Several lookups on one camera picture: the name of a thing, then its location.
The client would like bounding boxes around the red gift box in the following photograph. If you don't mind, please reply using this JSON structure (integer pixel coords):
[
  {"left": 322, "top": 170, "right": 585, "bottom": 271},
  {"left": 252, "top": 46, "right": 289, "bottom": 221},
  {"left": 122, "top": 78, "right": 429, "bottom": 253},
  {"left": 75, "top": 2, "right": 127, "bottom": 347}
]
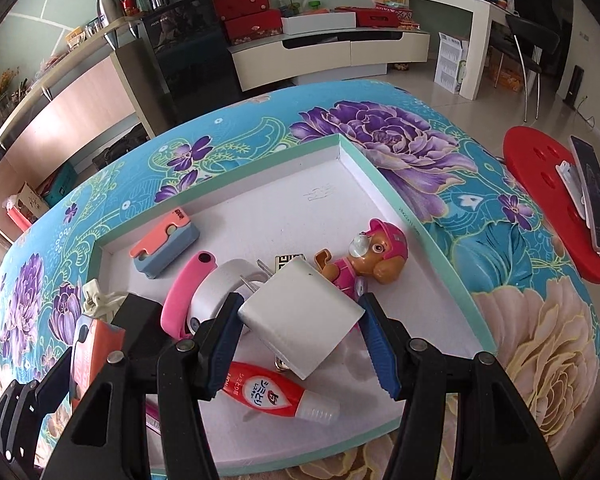
[{"left": 224, "top": 9, "right": 283, "bottom": 46}]

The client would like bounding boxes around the white desk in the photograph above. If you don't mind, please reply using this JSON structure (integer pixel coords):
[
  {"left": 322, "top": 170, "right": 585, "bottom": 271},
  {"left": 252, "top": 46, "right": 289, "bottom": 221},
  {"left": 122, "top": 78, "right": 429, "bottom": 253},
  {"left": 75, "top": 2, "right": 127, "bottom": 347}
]
[{"left": 426, "top": 0, "right": 515, "bottom": 100}]

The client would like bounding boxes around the black gold patterned lighter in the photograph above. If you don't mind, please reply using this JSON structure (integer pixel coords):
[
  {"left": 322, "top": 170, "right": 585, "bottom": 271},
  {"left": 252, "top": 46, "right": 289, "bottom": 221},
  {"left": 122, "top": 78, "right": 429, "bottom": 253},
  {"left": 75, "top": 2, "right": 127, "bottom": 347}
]
[{"left": 274, "top": 254, "right": 306, "bottom": 272}]

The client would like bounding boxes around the steel thermos jug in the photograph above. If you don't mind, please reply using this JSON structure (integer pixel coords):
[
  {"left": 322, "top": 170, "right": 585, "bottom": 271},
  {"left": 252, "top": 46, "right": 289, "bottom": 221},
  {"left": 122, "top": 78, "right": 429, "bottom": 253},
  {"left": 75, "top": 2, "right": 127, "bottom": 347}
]
[{"left": 96, "top": 0, "right": 125, "bottom": 28}]

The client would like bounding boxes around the white tv cabinet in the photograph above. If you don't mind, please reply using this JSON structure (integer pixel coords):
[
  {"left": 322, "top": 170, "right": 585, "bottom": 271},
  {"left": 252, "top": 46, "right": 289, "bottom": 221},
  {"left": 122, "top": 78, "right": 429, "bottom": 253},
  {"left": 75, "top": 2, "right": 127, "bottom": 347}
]
[{"left": 228, "top": 28, "right": 430, "bottom": 91}]

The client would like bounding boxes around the floral blue tablecloth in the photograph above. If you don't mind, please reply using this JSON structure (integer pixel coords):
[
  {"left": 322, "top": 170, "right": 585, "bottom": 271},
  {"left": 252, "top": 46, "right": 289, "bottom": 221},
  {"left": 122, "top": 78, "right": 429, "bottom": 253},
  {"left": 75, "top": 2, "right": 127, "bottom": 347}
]
[{"left": 0, "top": 78, "right": 600, "bottom": 480}]

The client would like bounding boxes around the red round stool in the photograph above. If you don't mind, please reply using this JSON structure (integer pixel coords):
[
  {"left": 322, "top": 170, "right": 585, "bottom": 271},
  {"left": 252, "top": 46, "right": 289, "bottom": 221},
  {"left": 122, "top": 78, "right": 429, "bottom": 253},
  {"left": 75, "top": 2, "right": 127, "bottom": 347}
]
[{"left": 503, "top": 126, "right": 600, "bottom": 284}]

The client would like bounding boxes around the white cube charger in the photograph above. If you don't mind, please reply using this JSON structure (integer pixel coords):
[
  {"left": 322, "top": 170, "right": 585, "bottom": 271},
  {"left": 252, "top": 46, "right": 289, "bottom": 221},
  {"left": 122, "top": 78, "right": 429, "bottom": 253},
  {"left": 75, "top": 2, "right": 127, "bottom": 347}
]
[{"left": 238, "top": 258, "right": 364, "bottom": 380}]

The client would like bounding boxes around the black chair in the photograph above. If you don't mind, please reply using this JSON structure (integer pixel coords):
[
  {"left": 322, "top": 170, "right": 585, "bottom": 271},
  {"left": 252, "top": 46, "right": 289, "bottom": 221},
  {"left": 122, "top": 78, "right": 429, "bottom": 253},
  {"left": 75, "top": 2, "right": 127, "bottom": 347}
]
[{"left": 490, "top": 0, "right": 566, "bottom": 122}]

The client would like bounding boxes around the cream plastic plug clip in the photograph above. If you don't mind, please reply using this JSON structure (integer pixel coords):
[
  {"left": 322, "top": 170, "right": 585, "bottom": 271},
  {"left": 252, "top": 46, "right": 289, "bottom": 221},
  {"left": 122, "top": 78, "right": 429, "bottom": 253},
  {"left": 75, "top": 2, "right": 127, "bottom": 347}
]
[{"left": 82, "top": 278, "right": 128, "bottom": 323}]

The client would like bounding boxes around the wooden curved counter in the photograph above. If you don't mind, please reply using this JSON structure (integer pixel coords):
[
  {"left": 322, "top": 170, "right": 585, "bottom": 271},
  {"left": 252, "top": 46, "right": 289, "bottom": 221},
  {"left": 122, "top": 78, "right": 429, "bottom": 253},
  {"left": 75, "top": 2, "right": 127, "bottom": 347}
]
[{"left": 0, "top": 18, "right": 175, "bottom": 242}]

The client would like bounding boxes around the black water dispenser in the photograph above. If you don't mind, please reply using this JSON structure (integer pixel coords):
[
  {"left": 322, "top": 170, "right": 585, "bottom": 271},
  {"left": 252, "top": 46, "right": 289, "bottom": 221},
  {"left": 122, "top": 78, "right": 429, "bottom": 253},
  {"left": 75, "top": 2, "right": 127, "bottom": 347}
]
[{"left": 143, "top": 0, "right": 242, "bottom": 122}]

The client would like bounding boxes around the pink puppy toy figure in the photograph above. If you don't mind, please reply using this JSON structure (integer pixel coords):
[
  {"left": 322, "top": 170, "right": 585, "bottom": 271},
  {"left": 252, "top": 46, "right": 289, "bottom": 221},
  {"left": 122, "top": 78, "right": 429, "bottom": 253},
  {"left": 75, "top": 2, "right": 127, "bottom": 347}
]
[{"left": 314, "top": 219, "right": 408, "bottom": 301}]

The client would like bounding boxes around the white round device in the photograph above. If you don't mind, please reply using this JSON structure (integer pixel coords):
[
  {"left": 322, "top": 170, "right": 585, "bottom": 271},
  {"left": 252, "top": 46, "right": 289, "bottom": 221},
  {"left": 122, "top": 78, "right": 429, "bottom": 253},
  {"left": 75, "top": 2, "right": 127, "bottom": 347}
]
[{"left": 186, "top": 259, "right": 271, "bottom": 334}]

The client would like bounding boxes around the white flat box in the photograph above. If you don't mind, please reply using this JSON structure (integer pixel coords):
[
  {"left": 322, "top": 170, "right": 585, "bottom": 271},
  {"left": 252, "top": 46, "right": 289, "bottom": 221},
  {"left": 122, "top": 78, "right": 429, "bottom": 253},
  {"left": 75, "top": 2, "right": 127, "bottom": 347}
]
[{"left": 282, "top": 12, "right": 356, "bottom": 36}]

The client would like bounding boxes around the teal white shallow tray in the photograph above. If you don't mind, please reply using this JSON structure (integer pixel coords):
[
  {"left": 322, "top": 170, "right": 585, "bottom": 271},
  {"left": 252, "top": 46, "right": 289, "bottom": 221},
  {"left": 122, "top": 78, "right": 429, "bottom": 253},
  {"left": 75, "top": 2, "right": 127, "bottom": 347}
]
[{"left": 88, "top": 136, "right": 495, "bottom": 474}]

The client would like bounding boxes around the red glue tube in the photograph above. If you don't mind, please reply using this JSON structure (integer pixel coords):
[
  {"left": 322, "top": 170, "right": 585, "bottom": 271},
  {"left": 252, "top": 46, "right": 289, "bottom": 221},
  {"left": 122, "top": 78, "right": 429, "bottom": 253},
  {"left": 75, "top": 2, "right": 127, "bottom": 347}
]
[{"left": 223, "top": 361, "right": 340, "bottom": 425}]

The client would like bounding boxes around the smartphone on stool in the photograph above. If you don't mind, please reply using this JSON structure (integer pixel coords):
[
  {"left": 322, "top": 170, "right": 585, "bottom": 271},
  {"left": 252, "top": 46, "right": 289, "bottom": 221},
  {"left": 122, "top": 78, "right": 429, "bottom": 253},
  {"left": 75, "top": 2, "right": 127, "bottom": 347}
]
[{"left": 570, "top": 136, "right": 600, "bottom": 255}]

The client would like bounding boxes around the black power adapter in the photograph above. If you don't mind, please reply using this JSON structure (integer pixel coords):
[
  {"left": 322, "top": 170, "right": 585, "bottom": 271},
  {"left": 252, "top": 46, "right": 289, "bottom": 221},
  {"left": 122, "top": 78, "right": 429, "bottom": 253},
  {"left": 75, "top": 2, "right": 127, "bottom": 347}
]
[{"left": 112, "top": 294, "right": 171, "bottom": 382}]

